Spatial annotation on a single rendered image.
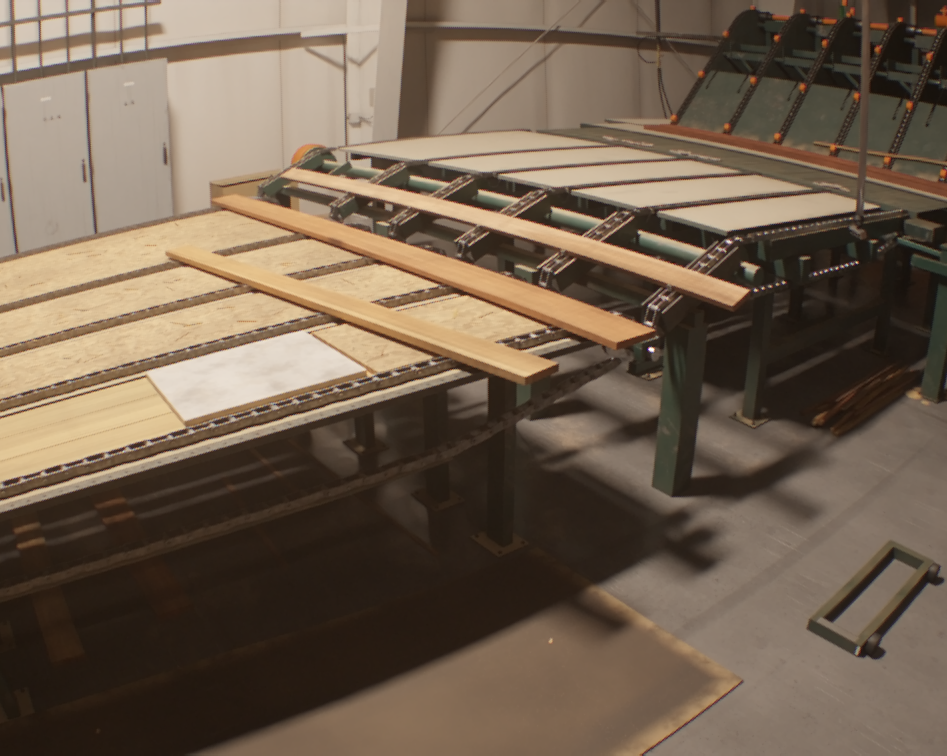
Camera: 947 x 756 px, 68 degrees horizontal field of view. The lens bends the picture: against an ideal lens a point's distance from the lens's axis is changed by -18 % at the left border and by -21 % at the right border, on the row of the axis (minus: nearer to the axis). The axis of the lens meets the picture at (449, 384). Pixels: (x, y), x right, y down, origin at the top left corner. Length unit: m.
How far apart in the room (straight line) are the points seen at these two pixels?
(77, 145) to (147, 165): 0.76
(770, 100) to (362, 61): 4.31
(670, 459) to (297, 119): 6.30
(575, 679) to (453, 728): 0.43
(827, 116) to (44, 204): 7.35
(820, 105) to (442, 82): 4.40
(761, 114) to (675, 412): 5.42
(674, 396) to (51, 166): 5.77
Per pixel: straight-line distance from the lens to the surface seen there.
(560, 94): 10.95
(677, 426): 3.44
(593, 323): 2.86
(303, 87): 8.90
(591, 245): 3.65
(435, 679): 2.61
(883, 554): 3.36
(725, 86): 8.98
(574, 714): 2.50
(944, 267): 4.87
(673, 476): 3.54
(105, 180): 7.64
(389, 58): 8.47
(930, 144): 7.58
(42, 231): 7.59
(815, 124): 8.10
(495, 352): 2.58
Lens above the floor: 1.81
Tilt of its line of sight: 23 degrees down
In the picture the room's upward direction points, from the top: 1 degrees counter-clockwise
